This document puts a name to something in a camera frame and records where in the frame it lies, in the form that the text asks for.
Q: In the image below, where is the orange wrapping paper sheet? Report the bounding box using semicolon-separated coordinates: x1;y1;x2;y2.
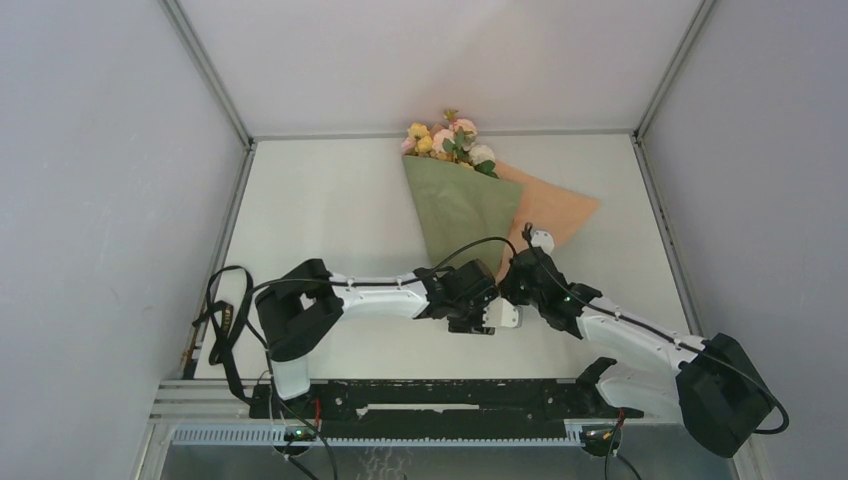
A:
401;153;602;280

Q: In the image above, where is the white fake flower stem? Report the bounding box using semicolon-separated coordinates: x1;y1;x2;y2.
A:
468;144;498;178

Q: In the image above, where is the peach fake flower stem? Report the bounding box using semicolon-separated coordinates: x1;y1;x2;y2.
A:
444;109;478;151

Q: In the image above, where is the yellow fake flower stem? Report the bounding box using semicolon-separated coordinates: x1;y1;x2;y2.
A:
401;122;435;157

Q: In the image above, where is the pink fake flower stem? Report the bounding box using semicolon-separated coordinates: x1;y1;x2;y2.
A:
428;129;456;161

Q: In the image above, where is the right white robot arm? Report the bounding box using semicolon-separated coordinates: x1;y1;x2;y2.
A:
500;247;789;458

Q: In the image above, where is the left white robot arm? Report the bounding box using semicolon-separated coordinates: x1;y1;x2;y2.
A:
255;259;500;417

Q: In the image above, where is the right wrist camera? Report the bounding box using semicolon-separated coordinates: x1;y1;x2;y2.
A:
527;228;556;255

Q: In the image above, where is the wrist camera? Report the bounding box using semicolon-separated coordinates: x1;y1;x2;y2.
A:
483;298;522;329
527;228;556;255

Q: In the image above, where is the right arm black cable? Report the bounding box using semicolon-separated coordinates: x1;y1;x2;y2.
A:
521;222;791;437

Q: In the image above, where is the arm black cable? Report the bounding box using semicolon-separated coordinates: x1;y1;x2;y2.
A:
245;236;519;480
521;222;791;437

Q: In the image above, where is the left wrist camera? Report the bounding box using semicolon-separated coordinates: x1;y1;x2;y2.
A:
483;298;522;329

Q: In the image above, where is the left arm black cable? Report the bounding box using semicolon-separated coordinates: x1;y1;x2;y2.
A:
245;236;519;480

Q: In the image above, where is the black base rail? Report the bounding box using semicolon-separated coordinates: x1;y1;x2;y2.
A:
247;379;644;441

